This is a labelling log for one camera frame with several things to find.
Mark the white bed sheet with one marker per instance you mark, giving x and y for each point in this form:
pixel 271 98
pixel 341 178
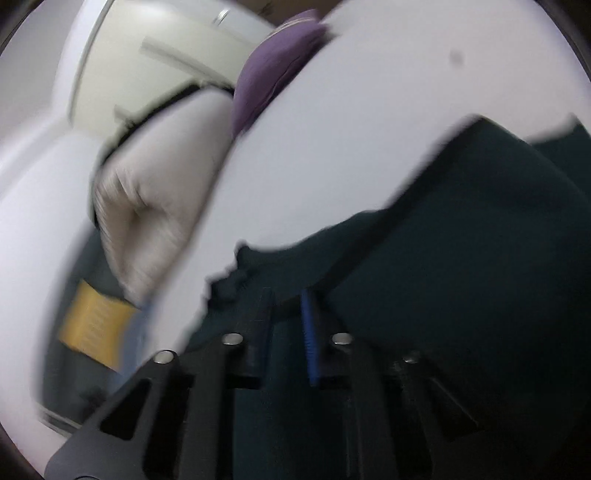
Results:
pixel 366 112

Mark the rolled beige duvet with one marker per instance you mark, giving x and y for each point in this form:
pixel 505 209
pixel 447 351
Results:
pixel 148 197

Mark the white wardrobe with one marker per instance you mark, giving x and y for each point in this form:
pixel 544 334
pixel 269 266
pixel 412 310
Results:
pixel 139 52

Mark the grey upholstered headboard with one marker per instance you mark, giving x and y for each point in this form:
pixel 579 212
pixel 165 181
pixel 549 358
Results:
pixel 73 385

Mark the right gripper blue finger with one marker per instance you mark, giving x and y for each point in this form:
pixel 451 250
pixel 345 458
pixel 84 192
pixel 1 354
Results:
pixel 312 351

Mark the blue pillow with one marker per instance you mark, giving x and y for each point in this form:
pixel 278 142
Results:
pixel 134 340

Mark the purple cushion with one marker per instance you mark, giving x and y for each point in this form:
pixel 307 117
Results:
pixel 273 65

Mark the dark green knit sweater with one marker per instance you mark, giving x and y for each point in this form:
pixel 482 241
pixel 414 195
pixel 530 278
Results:
pixel 472 291

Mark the yellow patterned cushion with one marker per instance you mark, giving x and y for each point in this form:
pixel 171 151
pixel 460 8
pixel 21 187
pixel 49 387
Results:
pixel 94 324

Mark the black garment on duvet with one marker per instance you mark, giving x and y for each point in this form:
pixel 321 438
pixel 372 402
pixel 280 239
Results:
pixel 132 125

